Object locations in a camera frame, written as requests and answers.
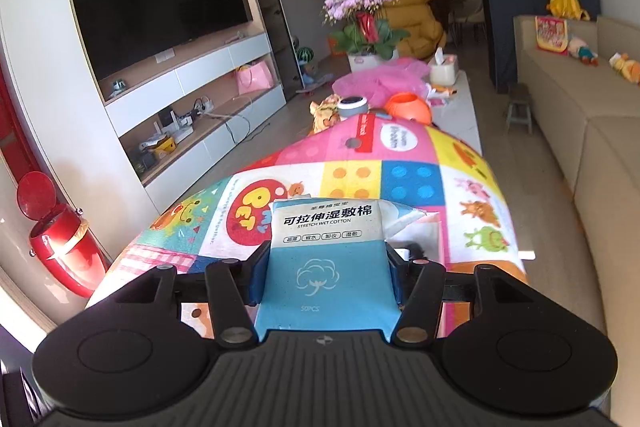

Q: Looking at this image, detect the yellow striped plush toy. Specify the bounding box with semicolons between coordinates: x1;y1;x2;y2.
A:
309;97;346;135

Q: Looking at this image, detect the grey smart speaker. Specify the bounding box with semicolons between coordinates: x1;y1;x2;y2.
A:
337;96;370;120

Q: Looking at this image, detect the colourful printed mat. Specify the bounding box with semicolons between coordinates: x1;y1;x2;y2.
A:
85;112;531;343

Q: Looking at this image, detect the white tissue box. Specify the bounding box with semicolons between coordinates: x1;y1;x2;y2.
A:
430;48;458;85

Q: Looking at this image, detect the white tv cabinet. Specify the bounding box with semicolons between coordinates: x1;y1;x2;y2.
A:
0;0;301;208

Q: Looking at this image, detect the yellow backpack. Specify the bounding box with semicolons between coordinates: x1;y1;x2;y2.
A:
547;0;591;20

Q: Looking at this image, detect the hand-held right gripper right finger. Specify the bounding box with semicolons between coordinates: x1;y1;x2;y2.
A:
384;242;538;344

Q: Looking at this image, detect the white desktop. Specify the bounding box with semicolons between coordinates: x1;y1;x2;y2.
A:
430;71;483;152

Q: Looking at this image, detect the yellow duck plush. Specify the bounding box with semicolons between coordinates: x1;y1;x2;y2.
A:
610;53;640;82

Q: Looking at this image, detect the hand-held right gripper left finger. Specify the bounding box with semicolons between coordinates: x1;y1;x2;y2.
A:
115;241;273;347

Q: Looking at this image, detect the large yellow plush bear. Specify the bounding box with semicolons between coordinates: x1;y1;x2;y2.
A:
370;0;448;60

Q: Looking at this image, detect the black television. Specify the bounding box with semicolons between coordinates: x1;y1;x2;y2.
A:
62;0;253;80

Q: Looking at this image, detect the blue white cotton pad pack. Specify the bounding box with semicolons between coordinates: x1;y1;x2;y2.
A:
255;197;426;343

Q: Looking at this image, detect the dark cabinet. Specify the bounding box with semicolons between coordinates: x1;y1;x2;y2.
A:
482;0;601;92

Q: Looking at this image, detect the pink green plush toy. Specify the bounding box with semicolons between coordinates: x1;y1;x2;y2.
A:
567;38;598;65

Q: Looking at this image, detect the purple orchid plant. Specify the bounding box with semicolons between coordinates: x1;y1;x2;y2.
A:
322;0;408;58

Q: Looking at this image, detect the pink gift bag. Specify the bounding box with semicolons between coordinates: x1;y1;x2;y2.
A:
236;59;276;95

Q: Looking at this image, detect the orange plastic bowl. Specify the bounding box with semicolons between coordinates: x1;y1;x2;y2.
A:
385;93;432;125

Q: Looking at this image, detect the pink mesh cloth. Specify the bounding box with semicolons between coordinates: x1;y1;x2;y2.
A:
334;59;431;105

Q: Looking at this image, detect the red trash can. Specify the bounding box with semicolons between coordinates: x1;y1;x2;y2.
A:
16;171;111;298

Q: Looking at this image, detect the small grey stool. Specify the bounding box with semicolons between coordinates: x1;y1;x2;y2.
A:
507;84;533;135

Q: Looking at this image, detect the beige sofa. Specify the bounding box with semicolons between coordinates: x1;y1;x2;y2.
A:
512;14;640;388

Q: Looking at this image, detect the printed red bag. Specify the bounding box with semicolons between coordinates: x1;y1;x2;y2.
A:
535;16;568;55

